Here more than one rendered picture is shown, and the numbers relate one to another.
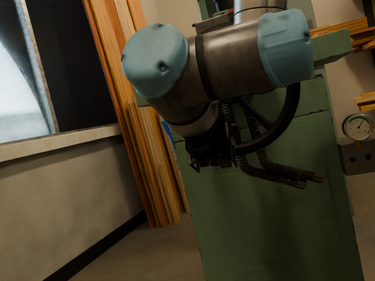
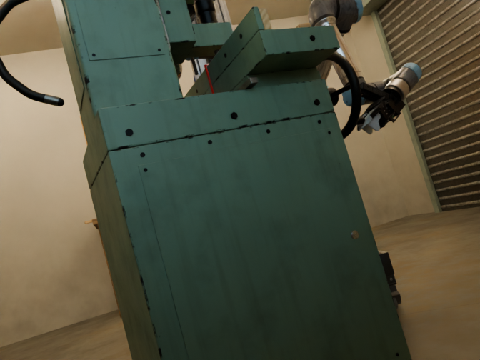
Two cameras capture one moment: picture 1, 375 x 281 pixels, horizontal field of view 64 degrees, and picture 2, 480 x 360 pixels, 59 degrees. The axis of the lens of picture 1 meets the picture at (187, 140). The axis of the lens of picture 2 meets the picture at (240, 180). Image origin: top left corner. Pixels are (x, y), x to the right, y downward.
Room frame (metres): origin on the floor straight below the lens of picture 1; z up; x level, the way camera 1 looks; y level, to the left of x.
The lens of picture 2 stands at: (1.83, 0.64, 0.51)
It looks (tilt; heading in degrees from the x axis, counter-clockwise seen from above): 5 degrees up; 228
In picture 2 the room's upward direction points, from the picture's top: 16 degrees counter-clockwise
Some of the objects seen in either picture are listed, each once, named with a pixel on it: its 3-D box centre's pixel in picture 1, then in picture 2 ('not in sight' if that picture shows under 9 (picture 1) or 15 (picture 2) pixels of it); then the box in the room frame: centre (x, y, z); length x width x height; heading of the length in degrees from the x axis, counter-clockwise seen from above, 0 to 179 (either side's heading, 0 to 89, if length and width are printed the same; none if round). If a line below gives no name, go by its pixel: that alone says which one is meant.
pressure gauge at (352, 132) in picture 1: (357, 130); not in sight; (0.72, -0.40, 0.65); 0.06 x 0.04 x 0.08; 74
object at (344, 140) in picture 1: (355, 153); not in sight; (0.78, -0.43, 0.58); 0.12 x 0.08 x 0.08; 164
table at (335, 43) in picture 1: (234, 73); (261, 87); (0.89, -0.18, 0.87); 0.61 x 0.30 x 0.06; 74
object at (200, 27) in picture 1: (222, 25); not in sight; (0.81, -0.16, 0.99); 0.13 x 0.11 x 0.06; 74
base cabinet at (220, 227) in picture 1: (271, 212); (241, 280); (1.11, -0.25, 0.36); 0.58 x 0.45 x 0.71; 164
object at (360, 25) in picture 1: (262, 53); not in sight; (0.97, -0.30, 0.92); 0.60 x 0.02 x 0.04; 74
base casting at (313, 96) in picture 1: (249, 108); (200, 137); (1.11, -0.25, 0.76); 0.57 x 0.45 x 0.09; 164
